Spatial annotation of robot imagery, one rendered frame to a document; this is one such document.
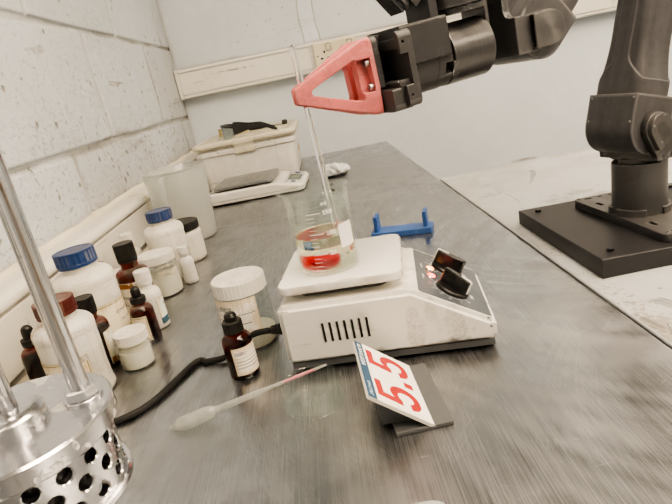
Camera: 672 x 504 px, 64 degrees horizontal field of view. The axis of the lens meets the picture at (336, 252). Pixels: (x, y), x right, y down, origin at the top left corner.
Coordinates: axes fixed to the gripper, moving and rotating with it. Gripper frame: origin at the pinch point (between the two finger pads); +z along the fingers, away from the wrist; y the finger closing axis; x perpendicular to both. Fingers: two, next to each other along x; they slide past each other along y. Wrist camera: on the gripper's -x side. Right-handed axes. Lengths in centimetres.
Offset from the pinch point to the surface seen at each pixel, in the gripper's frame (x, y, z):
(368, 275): 16.5, 5.5, 0.2
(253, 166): 21, -110, -17
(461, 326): 22.9, 9.7, -5.9
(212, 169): 19, -115, -6
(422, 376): 24.9, 11.1, -0.3
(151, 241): 17.2, -41.0, 16.9
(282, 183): 24, -85, -18
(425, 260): 19.9, -0.1, -8.8
